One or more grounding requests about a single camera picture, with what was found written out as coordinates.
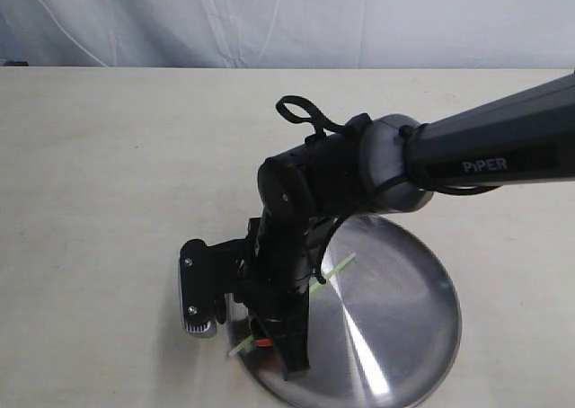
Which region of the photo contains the green glow stick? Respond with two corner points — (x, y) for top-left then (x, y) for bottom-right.
(228, 253), (356, 357)

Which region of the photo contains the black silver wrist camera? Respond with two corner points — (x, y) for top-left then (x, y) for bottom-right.
(179, 238), (253, 339)

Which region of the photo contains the white fabric backdrop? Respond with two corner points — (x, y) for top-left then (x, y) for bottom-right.
(1, 0), (574, 68)

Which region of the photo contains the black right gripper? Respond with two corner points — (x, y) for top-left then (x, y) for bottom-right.
(240, 217), (331, 381)

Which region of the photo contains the round stainless steel plate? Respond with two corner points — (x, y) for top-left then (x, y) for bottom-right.
(227, 216), (462, 407)

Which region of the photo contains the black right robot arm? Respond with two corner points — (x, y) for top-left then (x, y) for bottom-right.
(243, 75), (574, 379)

